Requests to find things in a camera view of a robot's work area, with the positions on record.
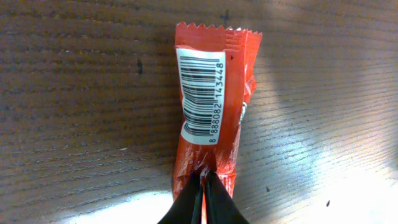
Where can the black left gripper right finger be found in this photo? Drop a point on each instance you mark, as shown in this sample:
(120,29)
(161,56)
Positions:
(220,208)

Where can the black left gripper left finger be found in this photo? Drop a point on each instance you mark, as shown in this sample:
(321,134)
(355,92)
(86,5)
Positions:
(187,208)

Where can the red snack stick packet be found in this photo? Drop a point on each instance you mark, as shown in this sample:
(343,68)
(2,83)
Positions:
(216,73)

